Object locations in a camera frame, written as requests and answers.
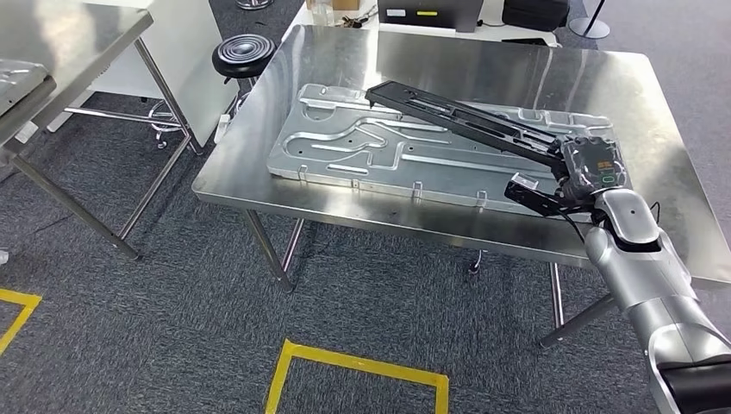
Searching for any black plastic plate bracket part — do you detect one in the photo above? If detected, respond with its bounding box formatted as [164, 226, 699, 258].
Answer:
[365, 79, 571, 173]

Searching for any stainless steel table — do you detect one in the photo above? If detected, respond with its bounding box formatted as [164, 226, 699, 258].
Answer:
[0, 0, 205, 262]
[191, 23, 731, 349]

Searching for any white desk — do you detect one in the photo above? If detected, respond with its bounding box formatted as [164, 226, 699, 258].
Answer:
[282, 0, 564, 50]

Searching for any black round stool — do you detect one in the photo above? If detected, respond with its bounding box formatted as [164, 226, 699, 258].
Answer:
[211, 33, 277, 116]

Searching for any clear plastic cup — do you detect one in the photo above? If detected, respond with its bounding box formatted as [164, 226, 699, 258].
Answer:
[310, 0, 336, 27]

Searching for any black equipment case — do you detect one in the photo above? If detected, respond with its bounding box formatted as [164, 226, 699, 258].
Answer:
[378, 0, 484, 34]

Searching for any cardboard box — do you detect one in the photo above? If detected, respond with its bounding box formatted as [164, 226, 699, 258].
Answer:
[305, 0, 362, 11]

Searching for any white cabinet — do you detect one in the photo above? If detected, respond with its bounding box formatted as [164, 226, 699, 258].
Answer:
[45, 0, 241, 151]

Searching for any black bag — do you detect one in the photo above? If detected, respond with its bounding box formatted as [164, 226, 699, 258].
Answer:
[502, 0, 571, 33]

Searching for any grey round stand base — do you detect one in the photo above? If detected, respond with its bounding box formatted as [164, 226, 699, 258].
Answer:
[568, 0, 611, 40]

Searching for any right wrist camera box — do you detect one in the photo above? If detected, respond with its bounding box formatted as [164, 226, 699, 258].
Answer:
[503, 172, 572, 218]

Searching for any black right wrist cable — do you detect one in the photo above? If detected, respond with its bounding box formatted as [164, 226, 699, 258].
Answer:
[562, 212, 588, 246]

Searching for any chrome ring stool base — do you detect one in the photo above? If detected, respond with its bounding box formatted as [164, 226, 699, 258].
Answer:
[147, 97, 191, 151]

